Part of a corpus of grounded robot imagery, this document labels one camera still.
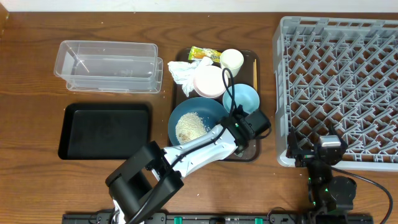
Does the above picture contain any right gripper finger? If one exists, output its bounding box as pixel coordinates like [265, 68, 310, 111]
[330, 124, 348, 149]
[287, 128, 299, 157]

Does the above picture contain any light blue bowl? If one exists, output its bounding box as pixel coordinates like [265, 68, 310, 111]
[223, 83, 260, 114]

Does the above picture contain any dark blue plate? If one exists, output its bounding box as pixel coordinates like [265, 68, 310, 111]
[168, 97, 228, 146]

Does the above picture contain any rice food waste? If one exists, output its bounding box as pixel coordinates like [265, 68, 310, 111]
[175, 112, 210, 144]

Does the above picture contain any pink bowl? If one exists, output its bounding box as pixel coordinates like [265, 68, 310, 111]
[193, 65, 229, 98]

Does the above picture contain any cream plastic cup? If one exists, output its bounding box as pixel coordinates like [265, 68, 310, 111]
[220, 49, 244, 78]

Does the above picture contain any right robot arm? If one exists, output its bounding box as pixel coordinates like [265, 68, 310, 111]
[287, 126, 394, 224]

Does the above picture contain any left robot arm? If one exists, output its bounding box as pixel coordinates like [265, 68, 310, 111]
[105, 103, 271, 223]

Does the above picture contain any grey dishwasher rack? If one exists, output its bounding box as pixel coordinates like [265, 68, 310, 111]
[273, 16, 397, 172]

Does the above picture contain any brown serving tray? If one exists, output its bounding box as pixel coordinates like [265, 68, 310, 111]
[168, 50, 261, 162]

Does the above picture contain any crumpled white napkin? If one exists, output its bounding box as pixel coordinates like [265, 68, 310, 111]
[167, 57, 213, 97]

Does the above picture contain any yellow green snack wrapper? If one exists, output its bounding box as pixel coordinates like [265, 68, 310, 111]
[188, 46, 221, 63]

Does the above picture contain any black tray bin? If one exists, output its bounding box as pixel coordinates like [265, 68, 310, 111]
[58, 103, 151, 160]

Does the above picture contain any clear plastic bin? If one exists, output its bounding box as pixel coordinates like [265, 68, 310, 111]
[53, 40, 163, 93]

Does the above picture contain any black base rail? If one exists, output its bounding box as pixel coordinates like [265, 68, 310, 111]
[61, 212, 374, 224]

